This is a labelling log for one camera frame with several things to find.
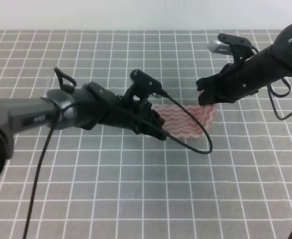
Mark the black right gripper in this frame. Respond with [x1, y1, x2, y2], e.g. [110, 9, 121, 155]
[196, 62, 260, 106]

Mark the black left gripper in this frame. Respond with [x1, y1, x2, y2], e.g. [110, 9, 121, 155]
[105, 94, 167, 141]

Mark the pink wavy striped towel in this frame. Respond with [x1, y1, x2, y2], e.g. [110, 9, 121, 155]
[152, 104, 216, 139]

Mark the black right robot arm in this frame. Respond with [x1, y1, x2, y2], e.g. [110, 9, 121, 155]
[196, 24, 292, 106]

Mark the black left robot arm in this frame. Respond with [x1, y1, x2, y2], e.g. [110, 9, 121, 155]
[0, 82, 166, 174]

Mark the grey checked tablecloth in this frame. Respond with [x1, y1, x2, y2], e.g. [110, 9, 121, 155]
[0, 30, 292, 239]

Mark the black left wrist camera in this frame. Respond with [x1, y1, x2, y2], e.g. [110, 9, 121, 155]
[130, 69, 170, 98]

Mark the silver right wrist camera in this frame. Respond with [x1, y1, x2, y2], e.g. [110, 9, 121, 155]
[207, 33, 252, 55]

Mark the black right camera cable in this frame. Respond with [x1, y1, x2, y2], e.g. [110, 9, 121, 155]
[250, 47, 292, 239]

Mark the black camera cable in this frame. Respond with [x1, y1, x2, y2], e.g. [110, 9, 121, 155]
[21, 94, 213, 239]
[250, 47, 292, 239]

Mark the black left camera cable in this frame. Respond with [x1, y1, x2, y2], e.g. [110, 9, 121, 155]
[21, 94, 213, 239]

